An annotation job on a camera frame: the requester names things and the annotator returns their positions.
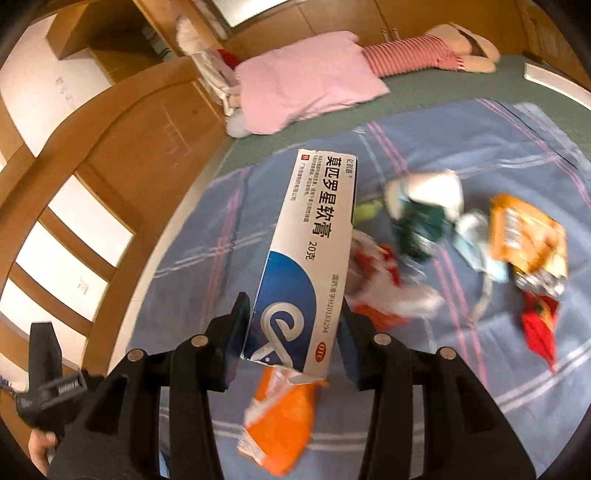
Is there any white paper cup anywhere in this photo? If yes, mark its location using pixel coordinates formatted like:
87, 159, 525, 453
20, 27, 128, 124
385, 170, 462, 217

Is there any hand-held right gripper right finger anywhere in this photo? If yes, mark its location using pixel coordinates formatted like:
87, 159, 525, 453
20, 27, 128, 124
336, 314, 539, 480

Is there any striped plush doll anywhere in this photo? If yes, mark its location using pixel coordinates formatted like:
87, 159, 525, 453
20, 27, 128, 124
226, 23, 502, 139

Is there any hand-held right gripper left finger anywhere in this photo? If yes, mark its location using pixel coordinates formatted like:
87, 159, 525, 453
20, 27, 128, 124
46, 292, 252, 480

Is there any green bed mat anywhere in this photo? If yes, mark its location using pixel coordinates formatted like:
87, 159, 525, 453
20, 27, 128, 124
217, 53, 591, 181

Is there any wooden wall cabinet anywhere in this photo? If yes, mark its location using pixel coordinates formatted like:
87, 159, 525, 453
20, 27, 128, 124
134, 0, 522, 51

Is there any blue plaid bed sheet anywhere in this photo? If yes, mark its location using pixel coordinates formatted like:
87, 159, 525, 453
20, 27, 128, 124
127, 97, 591, 480

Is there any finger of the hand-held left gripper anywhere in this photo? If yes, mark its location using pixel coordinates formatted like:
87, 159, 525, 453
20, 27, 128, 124
30, 323, 63, 386

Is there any white blue medicine box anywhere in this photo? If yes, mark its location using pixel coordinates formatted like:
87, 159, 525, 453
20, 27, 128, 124
240, 148, 358, 384

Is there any wooden bunk bed frame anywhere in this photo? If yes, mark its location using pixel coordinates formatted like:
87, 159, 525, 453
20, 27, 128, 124
0, 0, 575, 416

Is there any light blue face mask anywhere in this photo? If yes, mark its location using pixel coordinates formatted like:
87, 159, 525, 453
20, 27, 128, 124
455, 210, 509, 319

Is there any frosted glass window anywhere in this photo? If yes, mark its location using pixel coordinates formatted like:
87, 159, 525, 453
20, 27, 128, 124
217, 0, 296, 28

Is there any white hanging cloth bundle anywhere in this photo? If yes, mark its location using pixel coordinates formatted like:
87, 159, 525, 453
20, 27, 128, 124
177, 16, 241, 121

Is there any white plastic bag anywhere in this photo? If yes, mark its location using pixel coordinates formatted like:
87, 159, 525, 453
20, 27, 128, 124
346, 231, 446, 324

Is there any person's left hand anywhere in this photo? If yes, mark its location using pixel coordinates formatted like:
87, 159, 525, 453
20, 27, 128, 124
28, 429, 61, 478

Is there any white flat board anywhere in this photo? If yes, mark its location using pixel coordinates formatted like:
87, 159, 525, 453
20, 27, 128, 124
524, 62, 591, 97

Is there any yellow green small wrapper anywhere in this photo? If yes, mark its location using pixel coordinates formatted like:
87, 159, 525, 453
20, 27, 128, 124
355, 199, 385, 223

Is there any red wrapper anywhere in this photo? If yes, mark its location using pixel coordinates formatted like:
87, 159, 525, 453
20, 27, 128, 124
522, 293, 560, 374

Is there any yellow snack bag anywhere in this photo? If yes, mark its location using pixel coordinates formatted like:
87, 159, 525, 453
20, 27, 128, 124
489, 194, 568, 296

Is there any orange snack bag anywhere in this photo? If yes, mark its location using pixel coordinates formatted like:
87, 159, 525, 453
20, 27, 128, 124
236, 367, 319, 478

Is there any pink pillow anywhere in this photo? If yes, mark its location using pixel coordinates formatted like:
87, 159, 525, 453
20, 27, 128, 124
235, 33, 389, 136

